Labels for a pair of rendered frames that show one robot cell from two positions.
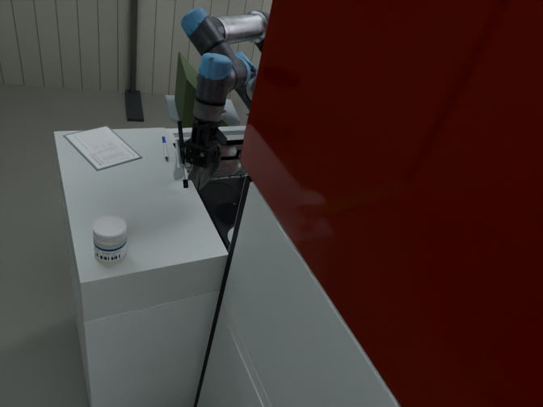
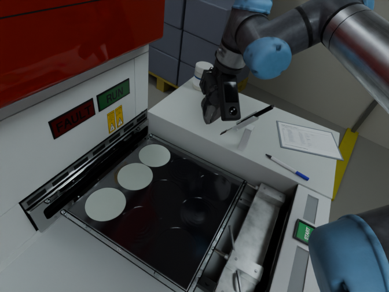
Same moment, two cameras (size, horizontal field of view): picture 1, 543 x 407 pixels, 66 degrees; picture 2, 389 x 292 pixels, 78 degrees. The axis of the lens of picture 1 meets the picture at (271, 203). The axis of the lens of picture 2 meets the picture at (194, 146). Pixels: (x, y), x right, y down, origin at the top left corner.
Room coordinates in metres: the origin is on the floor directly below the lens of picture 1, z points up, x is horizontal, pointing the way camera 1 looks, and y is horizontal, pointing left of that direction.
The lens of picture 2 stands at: (1.40, -0.14, 1.46)
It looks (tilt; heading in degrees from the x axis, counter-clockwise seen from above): 43 degrees down; 147
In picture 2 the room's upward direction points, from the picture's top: 12 degrees clockwise
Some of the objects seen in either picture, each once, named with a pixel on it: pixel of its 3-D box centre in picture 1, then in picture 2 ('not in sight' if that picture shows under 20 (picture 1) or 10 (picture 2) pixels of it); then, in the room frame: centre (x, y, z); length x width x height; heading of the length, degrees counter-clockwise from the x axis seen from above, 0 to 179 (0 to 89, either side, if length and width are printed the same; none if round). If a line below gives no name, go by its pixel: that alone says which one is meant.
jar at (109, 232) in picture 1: (110, 241); (202, 76); (0.64, 0.33, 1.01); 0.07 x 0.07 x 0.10
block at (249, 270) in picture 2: not in sight; (243, 266); (1.30, 0.13, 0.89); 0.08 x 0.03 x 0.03; 36
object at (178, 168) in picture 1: (181, 161); (243, 129); (0.99, 0.29, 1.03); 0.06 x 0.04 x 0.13; 36
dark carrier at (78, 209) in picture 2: (262, 209); (164, 194); (1.05, 0.02, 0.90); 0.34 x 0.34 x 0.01; 36
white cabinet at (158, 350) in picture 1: (208, 287); not in sight; (1.09, 0.15, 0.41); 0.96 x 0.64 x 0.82; 126
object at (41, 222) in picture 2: not in sight; (102, 165); (0.89, -0.11, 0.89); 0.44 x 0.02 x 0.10; 126
